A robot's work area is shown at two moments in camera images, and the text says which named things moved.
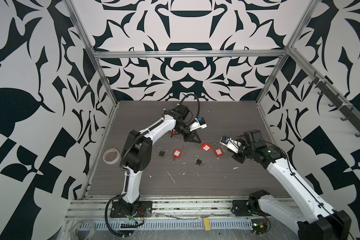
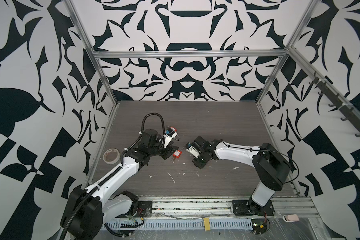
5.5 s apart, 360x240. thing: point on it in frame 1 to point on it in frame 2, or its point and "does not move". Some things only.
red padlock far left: [174, 132] does not move
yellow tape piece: [207, 225] does not move
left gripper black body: [185, 131] to [165, 152]
